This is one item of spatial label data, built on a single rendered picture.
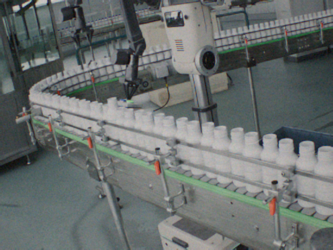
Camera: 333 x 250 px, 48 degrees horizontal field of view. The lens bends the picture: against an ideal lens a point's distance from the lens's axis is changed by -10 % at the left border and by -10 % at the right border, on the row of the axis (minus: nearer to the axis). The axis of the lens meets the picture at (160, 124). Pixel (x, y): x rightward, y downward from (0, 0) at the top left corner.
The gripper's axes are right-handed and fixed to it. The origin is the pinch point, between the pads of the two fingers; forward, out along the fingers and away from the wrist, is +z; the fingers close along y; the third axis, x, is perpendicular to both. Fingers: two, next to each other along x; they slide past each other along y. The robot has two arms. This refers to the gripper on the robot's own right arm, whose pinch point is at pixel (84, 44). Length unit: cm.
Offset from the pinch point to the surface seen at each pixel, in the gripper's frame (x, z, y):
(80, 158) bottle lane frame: 9, 51, 21
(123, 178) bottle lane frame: 49, 51, 21
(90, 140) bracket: 40, 33, 26
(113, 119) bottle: 47, 27, 18
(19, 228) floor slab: -125, 141, 42
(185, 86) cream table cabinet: -259, 121, -266
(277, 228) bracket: 131, 40, 26
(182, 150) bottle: 86, 32, 18
